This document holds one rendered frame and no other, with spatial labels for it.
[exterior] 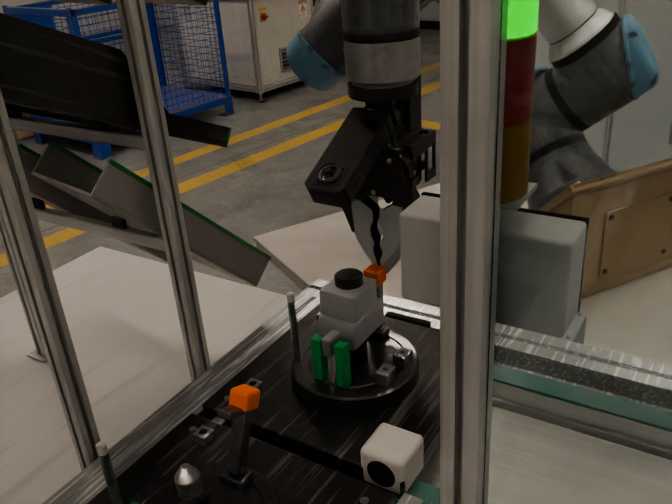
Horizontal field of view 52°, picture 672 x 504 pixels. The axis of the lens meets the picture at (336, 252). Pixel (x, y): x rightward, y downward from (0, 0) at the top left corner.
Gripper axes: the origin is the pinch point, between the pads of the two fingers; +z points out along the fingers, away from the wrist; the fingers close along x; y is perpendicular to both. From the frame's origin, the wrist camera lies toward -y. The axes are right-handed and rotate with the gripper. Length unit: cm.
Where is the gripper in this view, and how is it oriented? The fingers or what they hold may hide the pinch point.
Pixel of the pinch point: (380, 265)
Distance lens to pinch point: 77.3
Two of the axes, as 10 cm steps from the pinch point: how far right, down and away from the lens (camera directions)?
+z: 0.7, 8.9, 4.5
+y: 5.2, -4.1, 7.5
